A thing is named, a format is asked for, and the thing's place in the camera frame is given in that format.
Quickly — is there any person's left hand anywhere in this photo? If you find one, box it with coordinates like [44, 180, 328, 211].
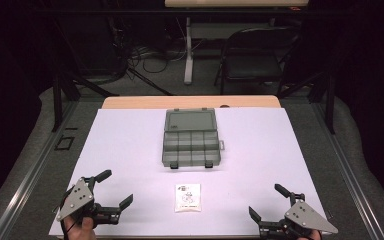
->
[63, 214, 98, 240]

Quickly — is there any black folding chair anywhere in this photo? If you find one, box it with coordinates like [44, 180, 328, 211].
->
[214, 26, 298, 96]

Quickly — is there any wooden table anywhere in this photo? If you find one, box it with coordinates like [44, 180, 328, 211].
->
[101, 95, 282, 110]

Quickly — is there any white table sheet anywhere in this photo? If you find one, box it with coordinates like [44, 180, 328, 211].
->
[48, 107, 328, 238]

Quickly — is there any small white printed packet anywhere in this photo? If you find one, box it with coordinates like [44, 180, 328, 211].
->
[174, 183, 202, 213]

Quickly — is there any grey plastic organizer box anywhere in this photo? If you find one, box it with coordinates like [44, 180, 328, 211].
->
[161, 107, 226, 170]

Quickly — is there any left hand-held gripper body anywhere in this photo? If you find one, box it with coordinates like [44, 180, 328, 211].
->
[56, 176, 121, 225]

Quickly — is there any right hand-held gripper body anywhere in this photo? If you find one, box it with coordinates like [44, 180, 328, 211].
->
[257, 192, 340, 240]

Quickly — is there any white-legged desk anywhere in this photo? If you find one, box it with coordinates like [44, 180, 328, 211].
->
[164, 0, 310, 85]

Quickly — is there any black pole on floor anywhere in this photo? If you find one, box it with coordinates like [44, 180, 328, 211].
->
[127, 67, 175, 97]

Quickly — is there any black horizontal bar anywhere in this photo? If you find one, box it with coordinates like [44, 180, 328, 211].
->
[36, 8, 348, 15]

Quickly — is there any person's right hand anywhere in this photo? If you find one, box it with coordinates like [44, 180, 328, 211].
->
[296, 230, 323, 240]

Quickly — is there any black metal stand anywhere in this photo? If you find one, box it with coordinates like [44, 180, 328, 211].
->
[51, 19, 118, 133]
[276, 71, 336, 135]

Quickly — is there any aluminium floor rail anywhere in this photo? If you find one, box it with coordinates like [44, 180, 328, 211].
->
[312, 102, 384, 240]
[0, 99, 78, 240]

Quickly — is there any bundle of floor cables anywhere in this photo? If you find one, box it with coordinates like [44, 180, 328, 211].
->
[126, 19, 188, 75]

